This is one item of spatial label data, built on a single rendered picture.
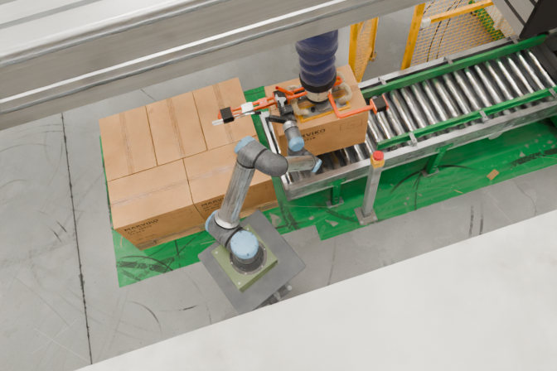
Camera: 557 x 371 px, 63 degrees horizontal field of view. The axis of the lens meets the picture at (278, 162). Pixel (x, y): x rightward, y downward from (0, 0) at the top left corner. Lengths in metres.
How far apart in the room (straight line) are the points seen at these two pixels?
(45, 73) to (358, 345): 0.45
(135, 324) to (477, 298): 3.60
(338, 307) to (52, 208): 4.23
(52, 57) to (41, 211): 4.00
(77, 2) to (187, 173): 2.97
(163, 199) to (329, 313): 3.16
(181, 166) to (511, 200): 2.64
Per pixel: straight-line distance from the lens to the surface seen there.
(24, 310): 4.32
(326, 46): 2.47
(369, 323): 0.35
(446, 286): 0.36
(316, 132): 2.98
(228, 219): 2.58
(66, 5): 0.59
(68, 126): 4.87
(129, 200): 3.56
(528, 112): 3.83
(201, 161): 3.51
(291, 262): 2.91
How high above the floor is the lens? 3.56
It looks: 62 degrees down
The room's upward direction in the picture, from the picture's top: 12 degrees counter-clockwise
